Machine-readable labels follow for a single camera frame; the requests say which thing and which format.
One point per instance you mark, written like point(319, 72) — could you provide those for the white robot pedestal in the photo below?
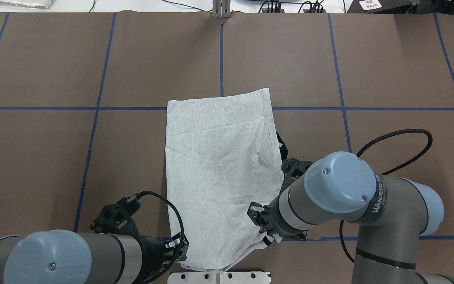
point(251, 277)

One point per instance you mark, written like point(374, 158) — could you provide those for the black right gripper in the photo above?
point(267, 219)

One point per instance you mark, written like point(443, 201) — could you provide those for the aluminium frame post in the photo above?
point(221, 9)

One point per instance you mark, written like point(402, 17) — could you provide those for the grey t-shirt with cartoon print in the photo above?
point(221, 154)

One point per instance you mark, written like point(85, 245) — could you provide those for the clear plastic bag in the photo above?
point(35, 4)

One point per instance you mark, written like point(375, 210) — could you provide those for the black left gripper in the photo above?
point(153, 251)

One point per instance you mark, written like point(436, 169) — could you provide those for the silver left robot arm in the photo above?
point(114, 253)

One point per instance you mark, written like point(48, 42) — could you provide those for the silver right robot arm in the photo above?
point(392, 214)

